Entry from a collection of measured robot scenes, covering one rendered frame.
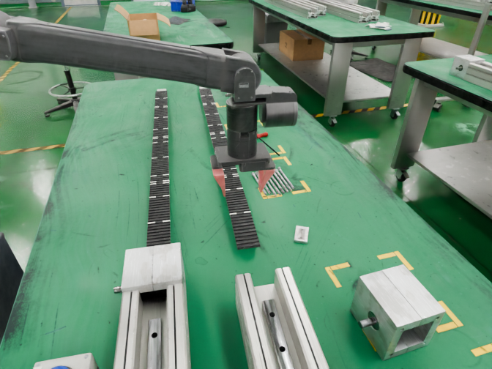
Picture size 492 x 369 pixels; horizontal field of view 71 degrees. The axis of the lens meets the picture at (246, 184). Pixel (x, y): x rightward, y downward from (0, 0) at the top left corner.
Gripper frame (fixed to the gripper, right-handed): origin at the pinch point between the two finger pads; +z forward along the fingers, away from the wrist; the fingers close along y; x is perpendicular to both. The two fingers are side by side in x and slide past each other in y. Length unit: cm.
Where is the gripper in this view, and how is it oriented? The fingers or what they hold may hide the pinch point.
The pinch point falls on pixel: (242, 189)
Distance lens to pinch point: 72.6
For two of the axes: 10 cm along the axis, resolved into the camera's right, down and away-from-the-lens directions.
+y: 9.8, -1.1, 1.6
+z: 0.0, 8.2, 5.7
